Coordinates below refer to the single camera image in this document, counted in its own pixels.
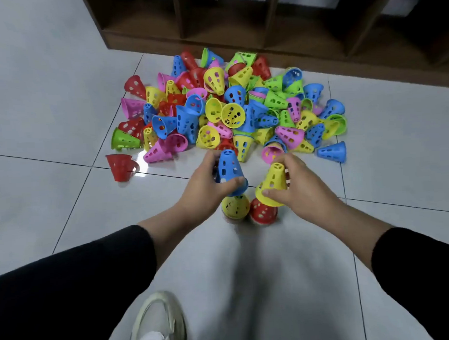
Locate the person's right hand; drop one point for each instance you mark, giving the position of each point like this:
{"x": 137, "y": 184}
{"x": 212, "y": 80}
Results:
{"x": 310, "y": 195}

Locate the person's left hand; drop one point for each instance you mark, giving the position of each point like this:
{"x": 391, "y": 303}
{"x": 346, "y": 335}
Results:
{"x": 199, "y": 193}

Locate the person's right thumb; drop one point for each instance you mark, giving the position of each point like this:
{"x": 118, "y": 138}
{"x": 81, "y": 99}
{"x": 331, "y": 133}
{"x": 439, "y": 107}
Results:
{"x": 274, "y": 196}

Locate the person's left thumb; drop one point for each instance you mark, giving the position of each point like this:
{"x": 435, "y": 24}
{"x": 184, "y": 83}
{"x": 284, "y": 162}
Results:
{"x": 233, "y": 185}

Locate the yellow perforated plastic cone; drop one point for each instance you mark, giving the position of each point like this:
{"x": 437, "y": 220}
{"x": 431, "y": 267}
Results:
{"x": 236, "y": 208}
{"x": 272, "y": 180}

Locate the blue perforated plastic cone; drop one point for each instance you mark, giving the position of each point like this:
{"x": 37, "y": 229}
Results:
{"x": 334, "y": 153}
{"x": 229, "y": 167}

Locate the person's right forearm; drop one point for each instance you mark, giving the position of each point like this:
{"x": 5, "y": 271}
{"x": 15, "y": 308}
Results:
{"x": 359, "y": 236}

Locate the person's left forearm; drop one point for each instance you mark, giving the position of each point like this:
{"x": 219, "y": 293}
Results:
{"x": 164, "y": 231}

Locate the red perforated plastic cone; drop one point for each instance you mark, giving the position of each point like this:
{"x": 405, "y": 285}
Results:
{"x": 120, "y": 168}
{"x": 262, "y": 213}

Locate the pile of colourful plastic cones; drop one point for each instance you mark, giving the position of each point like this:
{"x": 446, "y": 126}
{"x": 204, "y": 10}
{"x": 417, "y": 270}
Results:
{"x": 228, "y": 107}

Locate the white sneaker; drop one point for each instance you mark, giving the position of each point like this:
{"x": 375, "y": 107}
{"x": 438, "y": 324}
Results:
{"x": 157, "y": 321}

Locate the brown wooden shelf unit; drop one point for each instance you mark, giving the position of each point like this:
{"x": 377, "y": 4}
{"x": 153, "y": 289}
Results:
{"x": 239, "y": 21}

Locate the person's black trouser leg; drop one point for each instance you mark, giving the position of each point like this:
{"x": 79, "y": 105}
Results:
{"x": 41, "y": 331}

